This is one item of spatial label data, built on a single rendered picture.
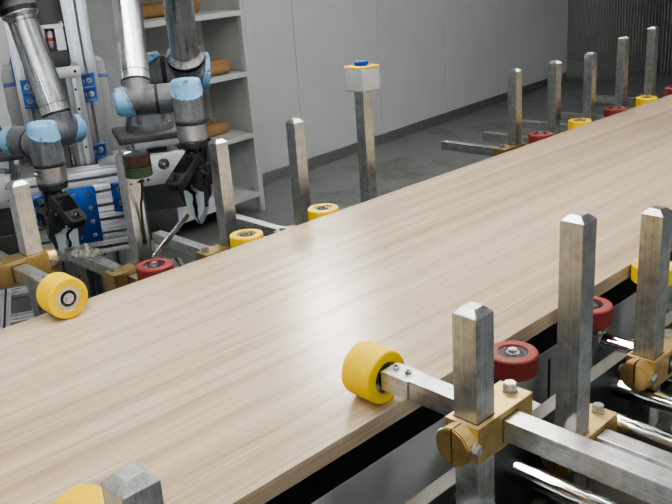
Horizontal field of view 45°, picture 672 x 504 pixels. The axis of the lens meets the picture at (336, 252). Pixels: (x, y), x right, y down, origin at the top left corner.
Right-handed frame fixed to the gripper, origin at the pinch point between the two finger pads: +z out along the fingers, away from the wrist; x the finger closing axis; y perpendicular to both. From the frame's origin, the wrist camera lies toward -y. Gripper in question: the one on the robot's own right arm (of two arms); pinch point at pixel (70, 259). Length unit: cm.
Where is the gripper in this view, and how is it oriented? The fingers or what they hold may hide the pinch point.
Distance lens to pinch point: 219.7
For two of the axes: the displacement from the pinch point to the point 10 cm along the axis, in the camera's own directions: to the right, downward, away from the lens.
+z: 0.7, 9.4, 3.4
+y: -6.9, -2.0, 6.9
